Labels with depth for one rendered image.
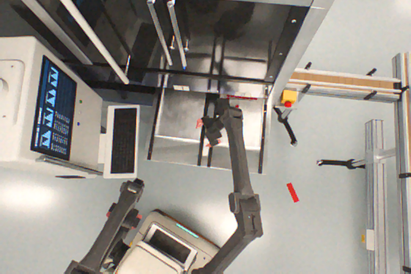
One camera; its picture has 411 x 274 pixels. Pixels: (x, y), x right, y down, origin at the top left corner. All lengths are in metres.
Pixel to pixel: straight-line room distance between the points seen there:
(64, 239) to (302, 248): 1.90
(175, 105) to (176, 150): 0.27
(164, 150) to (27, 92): 0.78
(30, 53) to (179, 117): 0.83
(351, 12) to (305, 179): 1.69
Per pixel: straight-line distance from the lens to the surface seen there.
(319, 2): 0.98
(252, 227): 1.09
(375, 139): 2.33
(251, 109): 1.79
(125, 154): 1.86
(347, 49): 3.17
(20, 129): 1.28
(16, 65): 1.33
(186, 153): 1.73
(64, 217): 2.88
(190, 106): 1.79
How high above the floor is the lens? 2.58
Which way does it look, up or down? 74 degrees down
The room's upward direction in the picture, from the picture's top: 8 degrees counter-clockwise
